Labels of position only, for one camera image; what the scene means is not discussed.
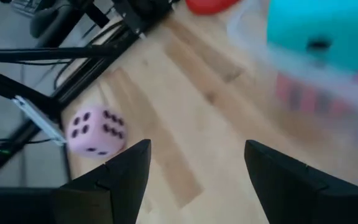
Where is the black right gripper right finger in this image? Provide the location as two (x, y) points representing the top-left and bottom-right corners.
(244, 139), (358, 224)

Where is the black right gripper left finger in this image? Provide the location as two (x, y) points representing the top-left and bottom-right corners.
(0, 139), (152, 224)

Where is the large pink foam die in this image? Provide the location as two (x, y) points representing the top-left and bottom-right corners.
(65, 105), (127, 159)

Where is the large red foam die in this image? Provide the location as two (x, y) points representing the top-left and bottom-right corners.
(274, 70), (358, 116)

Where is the clear plastic container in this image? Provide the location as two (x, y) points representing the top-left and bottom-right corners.
(226, 0), (358, 150)

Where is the large teal foam die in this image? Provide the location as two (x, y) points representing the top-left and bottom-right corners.
(265, 0), (358, 75)

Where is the red desk lamp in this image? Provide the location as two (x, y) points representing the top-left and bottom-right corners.
(185, 0), (242, 16)

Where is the silver aluminium bracket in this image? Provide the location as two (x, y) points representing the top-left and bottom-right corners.
(12, 95), (67, 147)

